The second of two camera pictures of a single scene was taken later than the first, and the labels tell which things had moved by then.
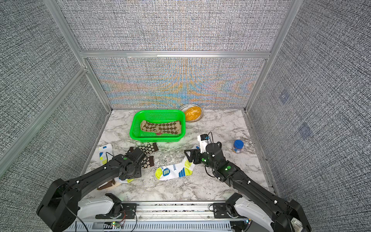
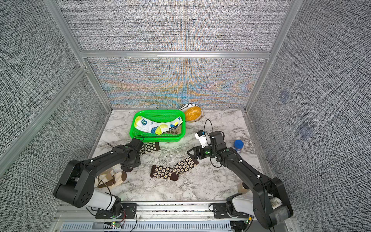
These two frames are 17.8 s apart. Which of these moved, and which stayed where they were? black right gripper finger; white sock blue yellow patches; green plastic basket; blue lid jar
Moved: white sock blue yellow patches
Stayed: black right gripper finger; blue lid jar; green plastic basket
